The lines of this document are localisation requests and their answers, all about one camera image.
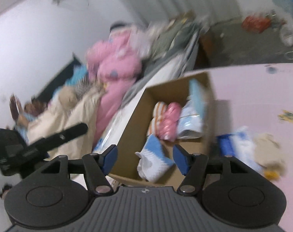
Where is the face mask pack bundle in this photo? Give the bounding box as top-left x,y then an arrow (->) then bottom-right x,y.
177,100 -> 203,140

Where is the blue wet wipes pack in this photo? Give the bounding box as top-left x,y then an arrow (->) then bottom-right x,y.
216,134 -> 236,157

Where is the cream knitted gloves bundle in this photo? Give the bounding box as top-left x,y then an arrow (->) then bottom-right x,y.
254,133 -> 286,181

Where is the brown cardboard box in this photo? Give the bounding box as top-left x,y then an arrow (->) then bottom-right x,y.
109,72 -> 215,189

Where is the blue white knitted sock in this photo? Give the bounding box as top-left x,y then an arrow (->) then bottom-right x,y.
135,134 -> 174,183

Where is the pink plastic wrapped bundle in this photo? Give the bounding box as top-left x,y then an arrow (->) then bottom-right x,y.
158,102 -> 182,142

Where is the orange striped rolled towel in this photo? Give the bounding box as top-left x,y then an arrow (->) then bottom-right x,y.
146,102 -> 167,137

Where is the beige blanket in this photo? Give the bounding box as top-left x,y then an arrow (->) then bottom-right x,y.
27,84 -> 105,160

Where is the light blue tissue pack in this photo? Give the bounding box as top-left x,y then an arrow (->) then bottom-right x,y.
189,78 -> 206,116

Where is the pink quilt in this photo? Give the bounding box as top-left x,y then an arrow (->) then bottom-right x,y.
86,25 -> 142,146

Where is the pink patterned tablecloth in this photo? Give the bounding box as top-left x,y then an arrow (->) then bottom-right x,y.
207,63 -> 293,231

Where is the grey green bedding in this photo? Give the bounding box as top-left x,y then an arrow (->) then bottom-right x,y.
120,12 -> 209,108

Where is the red snack bag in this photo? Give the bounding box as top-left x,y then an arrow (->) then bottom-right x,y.
242,15 -> 271,34

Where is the white plastic bag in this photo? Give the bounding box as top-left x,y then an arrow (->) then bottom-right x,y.
279,24 -> 293,47

